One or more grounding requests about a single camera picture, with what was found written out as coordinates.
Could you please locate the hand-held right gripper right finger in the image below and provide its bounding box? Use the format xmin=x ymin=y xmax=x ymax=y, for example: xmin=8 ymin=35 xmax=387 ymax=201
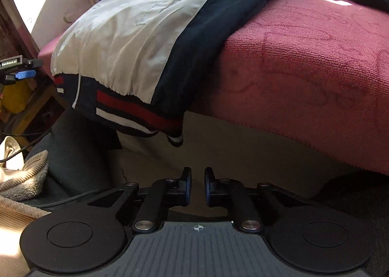
xmin=204 ymin=167 xmax=307 ymax=233

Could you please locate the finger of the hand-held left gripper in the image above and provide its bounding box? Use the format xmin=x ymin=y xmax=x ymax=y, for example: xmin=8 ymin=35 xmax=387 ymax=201
xmin=23 ymin=58 xmax=43 ymax=69
xmin=4 ymin=70 xmax=37 ymax=85

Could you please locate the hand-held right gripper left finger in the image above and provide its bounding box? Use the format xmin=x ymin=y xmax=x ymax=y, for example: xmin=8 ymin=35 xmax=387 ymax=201
xmin=88 ymin=167 xmax=193 ymax=233

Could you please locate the white and navy jacket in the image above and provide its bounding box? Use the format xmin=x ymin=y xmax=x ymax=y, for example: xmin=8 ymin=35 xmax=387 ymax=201
xmin=50 ymin=0 xmax=389 ymax=147

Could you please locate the yellow cloth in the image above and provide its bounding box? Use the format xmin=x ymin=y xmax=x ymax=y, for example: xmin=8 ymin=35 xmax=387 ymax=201
xmin=0 ymin=79 xmax=35 ymax=114

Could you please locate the white cabinet door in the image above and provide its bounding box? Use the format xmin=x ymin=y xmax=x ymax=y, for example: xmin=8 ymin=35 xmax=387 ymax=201
xmin=29 ymin=0 xmax=98 ymax=45

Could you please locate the cream cloth bag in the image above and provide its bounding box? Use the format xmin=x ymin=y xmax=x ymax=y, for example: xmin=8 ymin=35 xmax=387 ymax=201
xmin=0 ymin=136 xmax=25 ymax=171

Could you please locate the dark grey cloth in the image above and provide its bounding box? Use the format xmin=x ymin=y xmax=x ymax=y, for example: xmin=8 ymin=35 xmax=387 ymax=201
xmin=24 ymin=108 xmax=124 ymax=209

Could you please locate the beige fleece cloth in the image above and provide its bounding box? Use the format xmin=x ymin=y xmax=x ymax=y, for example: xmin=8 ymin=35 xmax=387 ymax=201
xmin=0 ymin=149 xmax=50 ymax=202

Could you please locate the thin black cable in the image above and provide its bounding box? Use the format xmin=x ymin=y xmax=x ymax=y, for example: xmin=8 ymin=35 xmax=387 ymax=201
xmin=0 ymin=128 xmax=53 ymax=163

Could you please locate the beige corduroy cloth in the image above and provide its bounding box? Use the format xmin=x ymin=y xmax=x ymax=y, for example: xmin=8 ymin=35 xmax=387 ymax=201
xmin=0 ymin=197 xmax=52 ymax=277

